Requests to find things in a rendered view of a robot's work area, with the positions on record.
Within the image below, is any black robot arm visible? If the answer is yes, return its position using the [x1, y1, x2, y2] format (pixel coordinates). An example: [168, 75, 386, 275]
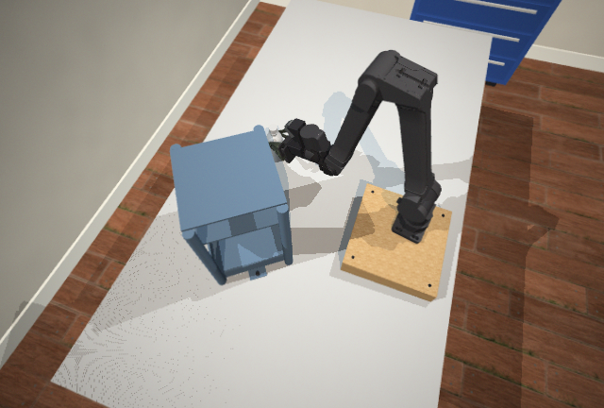
[284, 50, 442, 244]

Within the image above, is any grey bottle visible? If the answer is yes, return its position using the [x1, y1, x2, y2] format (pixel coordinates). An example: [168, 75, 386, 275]
[266, 124, 283, 162]

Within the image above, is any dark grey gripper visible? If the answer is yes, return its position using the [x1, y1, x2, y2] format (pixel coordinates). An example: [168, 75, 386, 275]
[268, 129, 306, 163]

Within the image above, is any blue shelving unit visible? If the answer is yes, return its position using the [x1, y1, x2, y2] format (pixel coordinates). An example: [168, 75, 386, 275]
[170, 125, 293, 285]

